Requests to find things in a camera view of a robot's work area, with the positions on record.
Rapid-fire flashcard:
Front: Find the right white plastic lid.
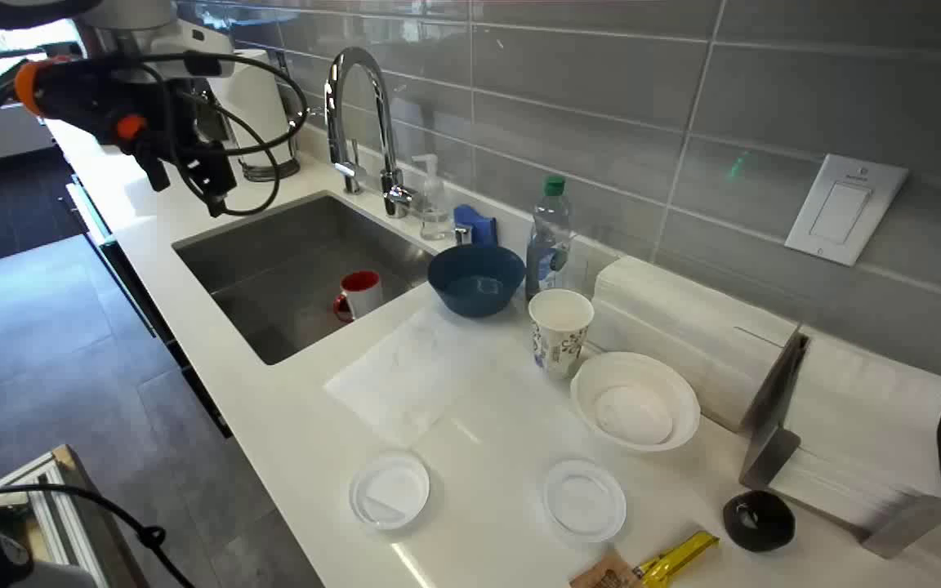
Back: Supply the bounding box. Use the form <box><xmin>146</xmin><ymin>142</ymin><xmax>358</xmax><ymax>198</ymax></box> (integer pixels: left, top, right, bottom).
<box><xmin>538</xmin><ymin>461</ymin><xmax>628</xmax><ymax>544</ymax></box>

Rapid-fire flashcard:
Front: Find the yellow handled tool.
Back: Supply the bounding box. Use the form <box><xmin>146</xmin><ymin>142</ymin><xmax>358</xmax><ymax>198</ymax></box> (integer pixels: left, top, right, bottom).
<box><xmin>571</xmin><ymin>529</ymin><xmax>715</xmax><ymax>588</ymax></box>

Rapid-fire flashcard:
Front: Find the clear soap dispenser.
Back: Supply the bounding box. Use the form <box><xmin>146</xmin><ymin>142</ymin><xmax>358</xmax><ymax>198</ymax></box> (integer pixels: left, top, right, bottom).
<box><xmin>413</xmin><ymin>153</ymin><xmax>450</xmax><ymax>240</ymax></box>

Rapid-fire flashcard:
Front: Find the blue sponge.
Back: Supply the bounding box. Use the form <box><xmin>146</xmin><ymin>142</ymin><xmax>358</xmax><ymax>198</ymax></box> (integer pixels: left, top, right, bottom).
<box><xmin>454</xmin><ymin>205</ymin><xmax>496</xmax><ymax>246</ymax></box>

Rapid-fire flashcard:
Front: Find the left white plastic lid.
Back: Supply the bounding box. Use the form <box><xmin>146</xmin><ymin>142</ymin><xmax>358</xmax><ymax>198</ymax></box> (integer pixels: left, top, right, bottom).
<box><xmin>349</xmin><ymin>453</ymin><xmax>430</xmax><ymax>532</ymax></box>

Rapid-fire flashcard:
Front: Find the white ceramic bowl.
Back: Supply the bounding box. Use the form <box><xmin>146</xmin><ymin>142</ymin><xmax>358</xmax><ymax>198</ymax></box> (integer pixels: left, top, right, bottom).
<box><xmin>567</xmin><ymin>352</ymin><xmax>701</xmax><ymax>453</ymax></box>

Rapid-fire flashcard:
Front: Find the red and white mug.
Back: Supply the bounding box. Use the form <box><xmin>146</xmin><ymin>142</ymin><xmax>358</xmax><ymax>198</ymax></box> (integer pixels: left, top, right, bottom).
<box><xmin>334</xmin><ymin>272</ymin><xmax>383</xmax><ymax>320</ymax></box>

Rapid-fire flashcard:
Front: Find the stainless steel sink basin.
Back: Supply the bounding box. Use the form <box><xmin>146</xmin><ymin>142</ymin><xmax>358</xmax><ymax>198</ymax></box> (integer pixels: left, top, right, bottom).
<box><xmin>174</xmin><ymin>192</ymin><xmax>430</xmax><ymax>364</ymax></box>

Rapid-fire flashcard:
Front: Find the small black round lid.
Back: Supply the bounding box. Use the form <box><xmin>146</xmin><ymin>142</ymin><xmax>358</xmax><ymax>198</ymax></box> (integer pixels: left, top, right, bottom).
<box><xmin>723</xmin><ymin>490</ymin><xmax>794</xmax><ymax>552</ymax></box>

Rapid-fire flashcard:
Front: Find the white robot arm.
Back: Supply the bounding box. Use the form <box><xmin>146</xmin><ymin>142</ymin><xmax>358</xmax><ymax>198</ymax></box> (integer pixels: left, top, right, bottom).
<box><xmin>0</xmin><ymin>0</ymin><xmax>235</xmax><ymax>215</ymax></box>

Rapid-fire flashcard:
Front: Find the blue plastic bowl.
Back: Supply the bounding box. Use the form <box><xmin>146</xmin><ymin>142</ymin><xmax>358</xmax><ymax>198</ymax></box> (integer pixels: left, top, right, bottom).
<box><xmin>428</xmin><ymin>246</ymin><xmax>522</xmax><ymax>318</ymax></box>

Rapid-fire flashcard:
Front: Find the wooden framed board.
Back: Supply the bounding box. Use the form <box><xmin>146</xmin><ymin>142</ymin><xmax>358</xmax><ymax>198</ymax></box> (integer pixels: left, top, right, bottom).
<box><xmin>0</xmin><ymin>444</ymin><xmax>146</xmax><ymax>588</ymax></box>

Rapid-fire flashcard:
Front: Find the white paper towel stack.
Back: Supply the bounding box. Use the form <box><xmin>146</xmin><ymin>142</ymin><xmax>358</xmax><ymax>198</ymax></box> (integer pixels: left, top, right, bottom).
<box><xmin>590</xmin><ymin>259</ymin><xmax>799</xmax><ymax>430</ymax></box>

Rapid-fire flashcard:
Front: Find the black cable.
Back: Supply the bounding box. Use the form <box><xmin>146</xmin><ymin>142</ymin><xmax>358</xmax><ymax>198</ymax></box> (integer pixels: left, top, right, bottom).
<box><xmin>0</xmin><ymin>484</ymin><xmax>195</xmax><ymax>588</ymax></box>

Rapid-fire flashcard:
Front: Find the white electric kettle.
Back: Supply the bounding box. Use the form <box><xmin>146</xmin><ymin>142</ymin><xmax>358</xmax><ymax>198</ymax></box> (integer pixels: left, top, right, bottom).
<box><xmin>213</xmin><ymin>49</ymin><xmax>300</xmax><ymax>184</ymax></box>

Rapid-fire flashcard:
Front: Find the patterned paper cup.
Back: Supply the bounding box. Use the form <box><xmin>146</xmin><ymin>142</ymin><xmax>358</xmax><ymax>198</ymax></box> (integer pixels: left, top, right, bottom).
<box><xmin>530</xmin><ymin>287</ymin><xmax>595</xmax><ymax>378</ymax></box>

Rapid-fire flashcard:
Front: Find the white plastic lid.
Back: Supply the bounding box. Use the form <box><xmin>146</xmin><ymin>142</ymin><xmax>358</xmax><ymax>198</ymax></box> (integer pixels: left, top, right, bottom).
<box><xmin>349</xmin><ymin>453</ymin><xmax>430</xmax><ymax>532</ymax></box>
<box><xmin>538</xmin><ymin>461</ymin><xmax>628</xmax><ymax>544</ymax></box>

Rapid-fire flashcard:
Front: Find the clear bottle green cap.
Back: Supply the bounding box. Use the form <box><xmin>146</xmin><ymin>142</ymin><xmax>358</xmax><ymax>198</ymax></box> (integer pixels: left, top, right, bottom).
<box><xmin>525</xmin><ymin>174</ymin><xmax>571</xmax><ymax>298</ymax></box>

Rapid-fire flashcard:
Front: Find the white wall light switch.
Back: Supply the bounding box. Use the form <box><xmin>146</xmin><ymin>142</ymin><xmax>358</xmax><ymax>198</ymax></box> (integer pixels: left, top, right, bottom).
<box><xmin>785</xmin><ymin>153</ymin><xmax>909</xmax><ymax>264</ymax></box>

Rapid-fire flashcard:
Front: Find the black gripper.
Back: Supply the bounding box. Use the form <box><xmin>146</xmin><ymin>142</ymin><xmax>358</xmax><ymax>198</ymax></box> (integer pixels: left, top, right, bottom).
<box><xmin>106</xmin><ymin>81</ymin><xmax>235</xmax><ymax>215</ymax></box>

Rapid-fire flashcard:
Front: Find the chrome gooseneck kitchen faucet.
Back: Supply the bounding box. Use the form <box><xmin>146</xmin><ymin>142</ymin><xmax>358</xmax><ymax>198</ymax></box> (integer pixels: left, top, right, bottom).
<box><xmin>324</xmin><ymin>45</ymin><xmax>413</xmax><ymax>217</ymax></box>

